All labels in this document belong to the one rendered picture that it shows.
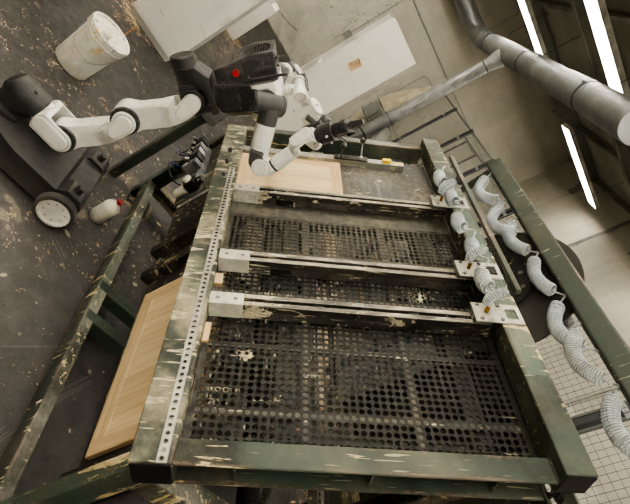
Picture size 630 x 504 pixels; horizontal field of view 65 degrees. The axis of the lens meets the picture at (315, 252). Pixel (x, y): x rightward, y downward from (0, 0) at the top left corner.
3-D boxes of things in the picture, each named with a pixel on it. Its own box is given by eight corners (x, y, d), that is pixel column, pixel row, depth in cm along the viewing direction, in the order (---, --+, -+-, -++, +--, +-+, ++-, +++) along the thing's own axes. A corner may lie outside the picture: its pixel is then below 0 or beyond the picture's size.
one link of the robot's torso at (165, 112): (102, 113, 235) (193, 87, 228) (113, 99, 248) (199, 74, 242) (118, 142, 244) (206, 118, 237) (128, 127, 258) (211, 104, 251)
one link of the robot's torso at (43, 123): (23, 124, 236) (42, 110, 232) (40, 108, 252) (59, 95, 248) (57, 157, 247) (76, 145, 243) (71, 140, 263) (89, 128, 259)
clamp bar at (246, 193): (234, 193, 253) (236, 150, 238) (459, 215, 263) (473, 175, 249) (232, 203, 245) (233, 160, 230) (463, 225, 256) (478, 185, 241)
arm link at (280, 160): (295, 159, 222) (262, 184, 228) (299, 155, 231) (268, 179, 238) (280, 140, 220) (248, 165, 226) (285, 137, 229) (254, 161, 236)
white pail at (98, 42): (68, 39, 338) (119, 0, 323) (97, 78, 350) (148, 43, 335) (42, 45, 310) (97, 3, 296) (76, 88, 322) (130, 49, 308)
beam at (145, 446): (227, 139, 312) (227, 123, 306) (246, 141, 313) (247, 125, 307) (130, 483, 139) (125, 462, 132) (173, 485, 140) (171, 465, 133)
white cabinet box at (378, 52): (254, 95, 674) (390, 12, 612) (277, 132, 697) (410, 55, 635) (245, 106, 621) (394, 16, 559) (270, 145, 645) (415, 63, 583)
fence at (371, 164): (243, 151, 290) (243, 145, 287) (401, 168, 298) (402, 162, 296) (242, 155, 286) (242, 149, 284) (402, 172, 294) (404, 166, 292)
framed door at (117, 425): (148, 297, 258) (145, 294, 257) (233, 254, 242) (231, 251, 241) (88, 460, 187) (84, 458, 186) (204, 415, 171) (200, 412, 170)
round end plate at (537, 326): (411, 263, 299) (544, 205, 275) (415, 269, 302) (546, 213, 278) (440, 369, 236) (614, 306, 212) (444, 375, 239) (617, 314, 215)
